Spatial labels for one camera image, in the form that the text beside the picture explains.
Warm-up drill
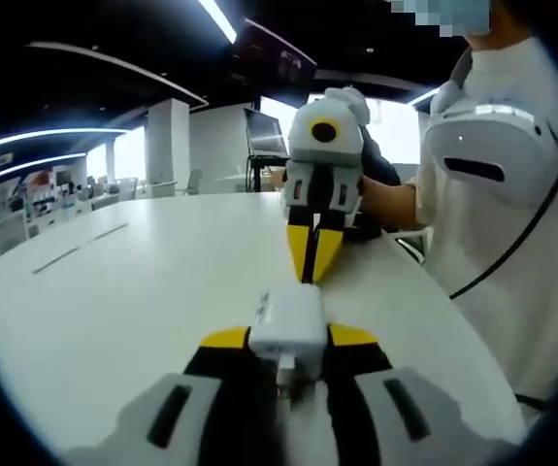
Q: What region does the grey neck strap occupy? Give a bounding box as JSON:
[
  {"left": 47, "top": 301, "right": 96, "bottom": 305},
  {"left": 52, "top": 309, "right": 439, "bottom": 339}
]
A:
[{"left": 436, "top": 48, "right": 475, "bottom": 116}]

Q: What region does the person in white shirt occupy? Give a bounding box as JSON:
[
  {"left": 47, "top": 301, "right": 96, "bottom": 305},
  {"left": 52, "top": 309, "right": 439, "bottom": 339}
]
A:
[{"left": 411, "top": 36, "right": 558, "bottom": 418}]

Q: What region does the black office chair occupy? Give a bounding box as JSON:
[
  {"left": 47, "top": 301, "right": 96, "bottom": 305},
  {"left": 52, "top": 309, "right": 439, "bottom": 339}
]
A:
[{"left": 358, "top": 123, "right": 404, "bottom": 234}]

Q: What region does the black chest device cable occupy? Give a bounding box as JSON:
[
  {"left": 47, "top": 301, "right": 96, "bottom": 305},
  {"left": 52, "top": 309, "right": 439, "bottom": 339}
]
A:
[{"left": 446, "top": 143, "right": 558, "bottom": 301}]

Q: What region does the laptop on stand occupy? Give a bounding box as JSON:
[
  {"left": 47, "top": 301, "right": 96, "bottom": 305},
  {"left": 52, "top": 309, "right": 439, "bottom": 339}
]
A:
[{"left": 243, "top": 107, "right": 291, "bottom": 158}]

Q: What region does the dark hanging display screen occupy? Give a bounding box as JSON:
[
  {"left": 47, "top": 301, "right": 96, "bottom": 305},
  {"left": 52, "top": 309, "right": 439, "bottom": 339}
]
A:
[{"left": 232, "top": 17, "right": 318, "bottom": 106}]

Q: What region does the white charger adapter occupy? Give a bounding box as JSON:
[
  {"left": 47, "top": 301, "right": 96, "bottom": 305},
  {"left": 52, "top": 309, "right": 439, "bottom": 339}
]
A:
[{"left": 247, "top": 283, "right": 329, "bottom": 385}]

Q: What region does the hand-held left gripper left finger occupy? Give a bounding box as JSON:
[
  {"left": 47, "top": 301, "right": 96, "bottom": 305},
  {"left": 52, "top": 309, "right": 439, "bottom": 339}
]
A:
[{"left": 62, "top": 327, "right": 284, "bottom": 466}]

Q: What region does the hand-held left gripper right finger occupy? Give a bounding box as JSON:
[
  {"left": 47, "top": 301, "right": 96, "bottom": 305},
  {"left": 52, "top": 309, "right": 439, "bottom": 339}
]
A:
[{"left": 324, "top": 322, "right": 522, "bottom": 466}]

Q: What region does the white chest device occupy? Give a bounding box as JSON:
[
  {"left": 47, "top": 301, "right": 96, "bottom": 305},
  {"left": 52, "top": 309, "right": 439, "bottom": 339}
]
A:
[{"left": 425, "top": 103, "right": 558, "bottom": 209}]

